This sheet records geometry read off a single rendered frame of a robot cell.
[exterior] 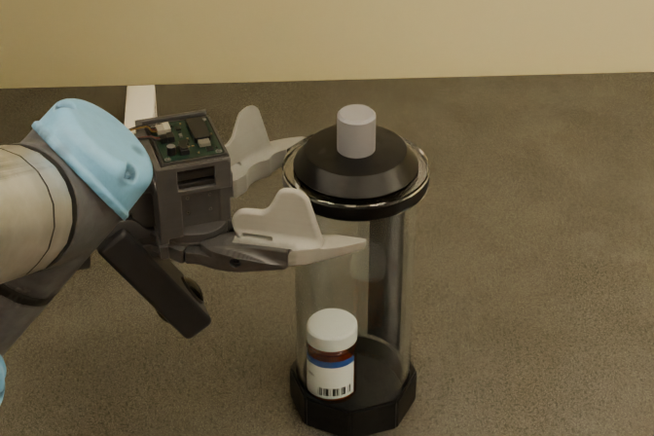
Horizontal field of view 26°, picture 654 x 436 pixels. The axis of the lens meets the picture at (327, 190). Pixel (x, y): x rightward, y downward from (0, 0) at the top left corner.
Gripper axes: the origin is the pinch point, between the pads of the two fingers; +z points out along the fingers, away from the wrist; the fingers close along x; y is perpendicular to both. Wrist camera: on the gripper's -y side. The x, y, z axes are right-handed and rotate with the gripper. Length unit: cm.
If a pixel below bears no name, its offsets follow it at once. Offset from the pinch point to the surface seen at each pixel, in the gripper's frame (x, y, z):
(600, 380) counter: -4.6, -19.9, 21.9
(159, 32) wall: 59, -15, -1
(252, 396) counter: 2.4, -20.0, -6.2
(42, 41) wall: 63, -16, -14
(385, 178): -4.0, 3.6, 2.5
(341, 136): -0.6, 5.5, 0.3
